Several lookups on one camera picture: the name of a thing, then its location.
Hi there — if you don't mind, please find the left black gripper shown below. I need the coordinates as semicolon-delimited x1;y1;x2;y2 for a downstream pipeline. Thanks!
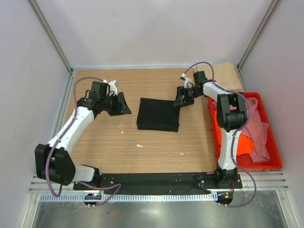
101;92;131;116

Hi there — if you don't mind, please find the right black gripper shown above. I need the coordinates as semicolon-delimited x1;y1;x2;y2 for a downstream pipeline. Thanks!
173;86;201;108

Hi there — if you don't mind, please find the black t-shirt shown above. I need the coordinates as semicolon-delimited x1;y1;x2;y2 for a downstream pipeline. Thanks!
136;98;180;132

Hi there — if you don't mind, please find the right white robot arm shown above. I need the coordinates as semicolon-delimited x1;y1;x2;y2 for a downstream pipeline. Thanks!
173;80;251;188

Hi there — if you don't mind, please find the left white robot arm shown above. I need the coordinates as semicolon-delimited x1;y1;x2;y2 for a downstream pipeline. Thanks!
35;92;132;190

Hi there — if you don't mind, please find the folded beige t-shirt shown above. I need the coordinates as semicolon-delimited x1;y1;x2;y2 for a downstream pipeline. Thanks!
213;62;243;91

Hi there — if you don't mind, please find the orange t-shirt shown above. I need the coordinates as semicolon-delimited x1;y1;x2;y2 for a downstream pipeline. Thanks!
211;108;254;158

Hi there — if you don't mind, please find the pink t-shirt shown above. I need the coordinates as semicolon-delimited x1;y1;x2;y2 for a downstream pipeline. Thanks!
211;96;271;163

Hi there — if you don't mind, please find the red plastic bin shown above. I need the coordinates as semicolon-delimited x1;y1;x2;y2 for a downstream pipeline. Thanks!
207;92;283;170

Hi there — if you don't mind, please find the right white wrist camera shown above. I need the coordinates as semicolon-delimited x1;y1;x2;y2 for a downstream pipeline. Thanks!
179;70;208;89

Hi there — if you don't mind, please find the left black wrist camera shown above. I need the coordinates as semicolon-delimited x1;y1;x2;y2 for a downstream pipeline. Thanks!
88;80;119;100

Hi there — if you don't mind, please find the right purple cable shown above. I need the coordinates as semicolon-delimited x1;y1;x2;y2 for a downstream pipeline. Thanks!
181;61;257;208

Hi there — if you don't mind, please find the purple cable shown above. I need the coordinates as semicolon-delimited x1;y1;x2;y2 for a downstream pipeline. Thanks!
46;77;122;206
181;61;257;208

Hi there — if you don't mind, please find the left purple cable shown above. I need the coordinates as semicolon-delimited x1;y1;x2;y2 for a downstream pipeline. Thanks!
46;77;122;206

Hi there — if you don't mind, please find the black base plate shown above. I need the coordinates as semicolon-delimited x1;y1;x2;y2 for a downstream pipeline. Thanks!
89;172;243;195

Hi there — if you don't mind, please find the white slotted cable duct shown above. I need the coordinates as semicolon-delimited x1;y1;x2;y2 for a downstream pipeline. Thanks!
39;192;218;203

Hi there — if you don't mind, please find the left aluminium frame post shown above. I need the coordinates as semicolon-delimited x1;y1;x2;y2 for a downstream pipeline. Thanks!
28;0;73;73

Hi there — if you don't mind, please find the aluminium frame post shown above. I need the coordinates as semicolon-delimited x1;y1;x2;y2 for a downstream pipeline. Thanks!
28;0;73;73
237;0;281;70

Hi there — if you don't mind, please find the right aluminium frame post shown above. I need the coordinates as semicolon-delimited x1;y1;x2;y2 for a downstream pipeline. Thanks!
237;0;281;70

